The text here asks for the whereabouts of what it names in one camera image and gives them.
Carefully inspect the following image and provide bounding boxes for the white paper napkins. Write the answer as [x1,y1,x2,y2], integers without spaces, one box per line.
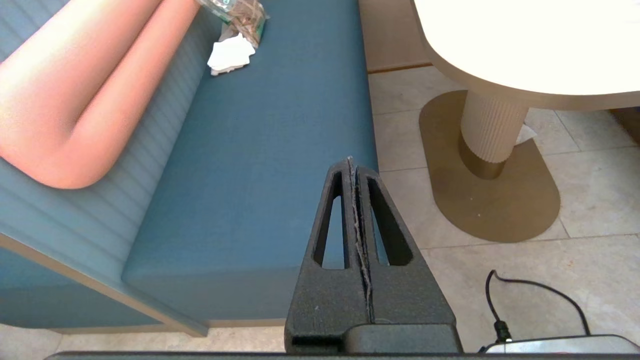
[207,33,256,77]

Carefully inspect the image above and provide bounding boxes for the clear plastic snack bag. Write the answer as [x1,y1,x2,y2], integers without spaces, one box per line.
[197,0,271,48]

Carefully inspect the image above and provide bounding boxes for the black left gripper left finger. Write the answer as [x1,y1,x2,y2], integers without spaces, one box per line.
[285,156,373,351]

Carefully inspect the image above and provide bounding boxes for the golden table pedestal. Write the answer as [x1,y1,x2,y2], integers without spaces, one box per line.
[419,89,561,244]

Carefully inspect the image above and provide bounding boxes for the pink bolster cushion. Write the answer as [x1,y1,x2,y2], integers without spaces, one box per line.
[0,0,201,190]

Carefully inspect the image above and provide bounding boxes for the gray flat device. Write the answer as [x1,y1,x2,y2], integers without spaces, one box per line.
[482,335,640,356]

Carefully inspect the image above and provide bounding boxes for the black floor cable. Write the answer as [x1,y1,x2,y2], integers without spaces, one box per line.
[482,270,592,351]

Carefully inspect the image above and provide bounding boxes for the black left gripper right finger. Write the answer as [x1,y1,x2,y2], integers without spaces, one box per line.
[352,164,457,325]

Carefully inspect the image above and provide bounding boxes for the blue upholstered bench sofa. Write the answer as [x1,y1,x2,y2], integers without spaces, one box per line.
[0,0,379,337]

